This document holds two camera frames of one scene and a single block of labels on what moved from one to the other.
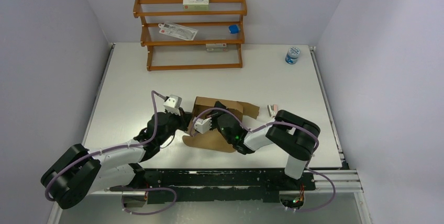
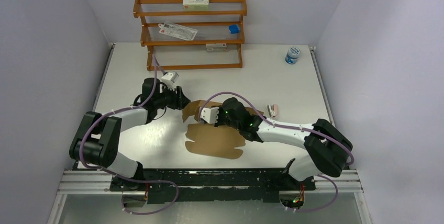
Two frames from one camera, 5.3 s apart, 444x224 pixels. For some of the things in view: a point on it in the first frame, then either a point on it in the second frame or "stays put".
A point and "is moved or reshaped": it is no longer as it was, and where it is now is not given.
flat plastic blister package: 177,31 stays put
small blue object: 234,29 stays put
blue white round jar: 292,55 stays put
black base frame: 222,186 stays put
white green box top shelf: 195,3 stays put
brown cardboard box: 207,109 is moved or reshaped
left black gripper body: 176,122 -> 166,98
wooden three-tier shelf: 179,39 stays put
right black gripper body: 215,116 -> 223,120
